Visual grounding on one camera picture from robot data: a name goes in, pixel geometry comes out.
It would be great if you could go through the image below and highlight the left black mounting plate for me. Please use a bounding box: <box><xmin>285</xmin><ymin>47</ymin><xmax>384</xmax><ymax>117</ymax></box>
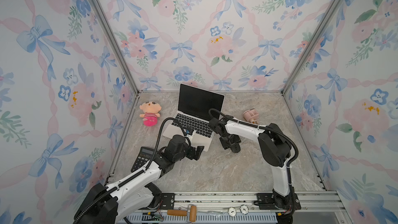
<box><xmin>147</xmin><ymin>193</ymin><xmax>176</xmax><ymax>210</ymax></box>

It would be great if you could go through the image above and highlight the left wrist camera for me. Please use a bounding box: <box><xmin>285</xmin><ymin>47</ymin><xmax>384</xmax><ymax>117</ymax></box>
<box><xmin>183</xmin><ymin>128</ymin><xmax>195</xmax><ymax>136</ymax></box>

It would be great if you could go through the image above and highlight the wooden handle roller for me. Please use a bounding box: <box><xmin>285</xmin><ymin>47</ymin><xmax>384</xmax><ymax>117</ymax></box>
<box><xmin>167</xmin><ymin>204</ymin><xmax>197</xmax><ymax>223</ymax></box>

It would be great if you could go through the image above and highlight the white round knob right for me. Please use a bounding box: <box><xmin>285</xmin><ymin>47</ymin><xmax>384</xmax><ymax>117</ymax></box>
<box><xmin>239</xmin><ymin>205</ymin><xmax>249</xmax><ymax>215</ymax></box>

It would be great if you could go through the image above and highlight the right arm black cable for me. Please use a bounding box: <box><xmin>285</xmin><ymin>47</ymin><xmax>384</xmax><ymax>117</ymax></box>
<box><xmin>208</xmin><ymin>108</ymin><xmax>300</xmax><ymax>207</ymax></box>

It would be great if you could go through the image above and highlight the silver laptop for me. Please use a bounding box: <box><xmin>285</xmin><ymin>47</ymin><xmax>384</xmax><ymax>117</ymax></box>
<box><xmin>162</xmin><ymin>84</ymin><xmax>225</xmax><ymax>152</ymax></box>

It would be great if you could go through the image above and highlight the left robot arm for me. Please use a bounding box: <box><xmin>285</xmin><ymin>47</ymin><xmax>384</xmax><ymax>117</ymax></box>
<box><xmin>74</xmin><ymin>135</ymin><xmax>204</xmax><ymax>224</ymax></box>

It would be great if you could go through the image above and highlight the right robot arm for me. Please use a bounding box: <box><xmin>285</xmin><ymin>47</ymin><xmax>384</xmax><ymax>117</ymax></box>
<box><xmin>209</xmin><ymin>115</ymin><xmax>299</xmax><ymax>215</ymax></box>

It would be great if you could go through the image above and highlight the pink plush doll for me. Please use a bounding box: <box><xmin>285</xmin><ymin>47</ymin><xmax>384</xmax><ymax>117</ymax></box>
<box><xmin>140</xmin><ymin>101</ymin><xmax>162</xmax><ymax>127</ymax></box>

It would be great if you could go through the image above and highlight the black wireless mouse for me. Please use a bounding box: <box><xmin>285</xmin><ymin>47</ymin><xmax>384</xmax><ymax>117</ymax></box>
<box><xmin>230</xmin><ymin>145</ymin><xmax>241</xmax><ymax>153</ymax></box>

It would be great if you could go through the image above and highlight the pink small toy appliance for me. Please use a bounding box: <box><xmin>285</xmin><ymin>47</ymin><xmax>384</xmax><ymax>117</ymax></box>
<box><xmin>243</xmin><ymin>108</ymin><xmax>259</xmax><ymax>124</ymax></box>

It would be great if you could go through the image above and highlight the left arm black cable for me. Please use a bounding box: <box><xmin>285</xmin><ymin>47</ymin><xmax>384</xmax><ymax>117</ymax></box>
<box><xmin>73</xmin><ymin>117</ymin><xmax>190</xmax><ymax>224</ymax></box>

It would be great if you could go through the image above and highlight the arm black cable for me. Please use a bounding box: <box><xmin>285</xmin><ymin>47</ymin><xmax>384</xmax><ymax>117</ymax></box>
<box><xmin>73</xmin><ymin>117</ymin><xmax>190</xmax><ymax>224</ymax></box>
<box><xmin>208</xmin><ymin>108</ymin><xmax>300</xmax><ymax>207</ymax></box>

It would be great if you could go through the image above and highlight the white round knob left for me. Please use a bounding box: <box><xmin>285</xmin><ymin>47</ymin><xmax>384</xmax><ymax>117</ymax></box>
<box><xmin>228</xmin><ymin>207</ymin><xmax>237</xmax><ymax>217</ymax></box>

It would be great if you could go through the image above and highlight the black mounting plate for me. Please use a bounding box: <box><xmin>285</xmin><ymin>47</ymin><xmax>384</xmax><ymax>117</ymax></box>
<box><xmin>254</xmin><ymin>192</ymin><xmax>301</xmax><ymax>211</ymax></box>
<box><xmin>147</xmin><ymin>193</ymin><xmax>176</xmax><ymax>210</ymax></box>

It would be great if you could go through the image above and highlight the white round knob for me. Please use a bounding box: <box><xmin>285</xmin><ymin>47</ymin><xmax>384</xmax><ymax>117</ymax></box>
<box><xmin>228</xmin><ymin>207</ymin><xmax>237</xmax><ymax>217</ymax></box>
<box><xmin>239</xmin><ymin>205</ymin><xmax>249</xmax><ymax>215</ymax></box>

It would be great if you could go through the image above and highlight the black calculator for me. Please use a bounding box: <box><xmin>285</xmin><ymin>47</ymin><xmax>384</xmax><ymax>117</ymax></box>
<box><xmin>131</xmin><ymin>146</ymin><xmax>154</xmax><ymax>173</ymax></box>

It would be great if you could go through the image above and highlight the aluminium front rail frame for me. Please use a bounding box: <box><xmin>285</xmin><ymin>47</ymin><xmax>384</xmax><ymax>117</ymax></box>
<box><xmin>117</xmin><ymin>191</ymin><xmax>352</xmax><ymax>224</ymax></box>

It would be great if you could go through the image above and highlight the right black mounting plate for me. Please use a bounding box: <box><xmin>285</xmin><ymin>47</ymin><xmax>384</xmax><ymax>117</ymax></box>
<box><xmin>254</xmin><ymin>192</ymin><xmax>301</xmax><ymax>211</ymax></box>

